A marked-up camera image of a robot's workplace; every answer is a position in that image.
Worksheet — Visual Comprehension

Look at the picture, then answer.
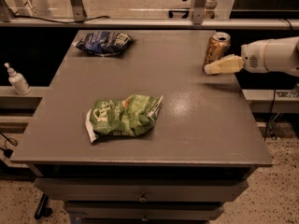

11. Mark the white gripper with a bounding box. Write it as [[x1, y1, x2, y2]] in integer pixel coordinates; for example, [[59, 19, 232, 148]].
[[204, 41, 265, 75]]

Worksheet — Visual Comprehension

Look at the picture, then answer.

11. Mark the orange soda can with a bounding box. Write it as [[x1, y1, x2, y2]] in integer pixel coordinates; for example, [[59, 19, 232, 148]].
[[203, 32, 231, 67]]

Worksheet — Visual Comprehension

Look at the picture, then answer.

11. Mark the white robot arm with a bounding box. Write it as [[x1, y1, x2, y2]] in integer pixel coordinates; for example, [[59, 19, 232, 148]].
[[204, 36, 299, 77]]

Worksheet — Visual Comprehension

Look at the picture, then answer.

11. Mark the green jalapeno chip bag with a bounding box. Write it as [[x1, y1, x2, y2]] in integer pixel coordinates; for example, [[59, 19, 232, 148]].
[[85, 94, 163, 143]]

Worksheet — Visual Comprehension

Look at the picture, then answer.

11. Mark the blue chip bag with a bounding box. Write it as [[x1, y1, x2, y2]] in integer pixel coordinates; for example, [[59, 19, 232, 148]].
[[75, 31, 134, 57]]

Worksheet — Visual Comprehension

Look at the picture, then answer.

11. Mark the top grey drawer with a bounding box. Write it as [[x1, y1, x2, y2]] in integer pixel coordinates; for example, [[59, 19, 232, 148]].
[[35, 178, 249, 203]]

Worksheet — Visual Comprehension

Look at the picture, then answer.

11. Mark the grey drawer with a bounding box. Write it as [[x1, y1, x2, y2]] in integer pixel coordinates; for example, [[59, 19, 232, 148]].
[[35, 178, 249, 203], [64, 202, 224, 221]]

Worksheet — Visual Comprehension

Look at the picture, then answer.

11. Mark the lower grey drawer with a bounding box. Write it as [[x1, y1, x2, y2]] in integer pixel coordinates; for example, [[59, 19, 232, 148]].
[[64, 202, 224, 221]]

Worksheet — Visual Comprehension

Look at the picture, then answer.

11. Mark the white pump bottle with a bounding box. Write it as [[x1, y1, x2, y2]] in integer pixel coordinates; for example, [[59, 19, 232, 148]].
[[5, 63, 31, 95]]

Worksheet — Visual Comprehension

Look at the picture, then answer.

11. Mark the metal frame post right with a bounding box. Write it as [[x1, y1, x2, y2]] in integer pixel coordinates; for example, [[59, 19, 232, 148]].
[[191, 0, 206, 24]]

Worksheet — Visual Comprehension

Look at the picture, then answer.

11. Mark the metal frame post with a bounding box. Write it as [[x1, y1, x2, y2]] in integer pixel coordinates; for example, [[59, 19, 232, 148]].
[[70, 0, 87, 22], [191, 0, 206, 24]]

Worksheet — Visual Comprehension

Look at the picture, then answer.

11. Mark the black cable on ledge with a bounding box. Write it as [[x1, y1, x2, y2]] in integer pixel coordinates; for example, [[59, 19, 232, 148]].
[[0, 0, 110, 25]]

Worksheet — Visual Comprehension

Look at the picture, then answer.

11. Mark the metal frame post left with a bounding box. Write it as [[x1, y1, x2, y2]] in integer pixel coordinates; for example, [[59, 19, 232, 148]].
[[70, 0, 87, 22]]

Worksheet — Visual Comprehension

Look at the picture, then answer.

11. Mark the black cable at left floor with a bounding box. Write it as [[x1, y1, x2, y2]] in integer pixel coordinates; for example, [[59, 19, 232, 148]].
[[0, 131, 19, 161]]

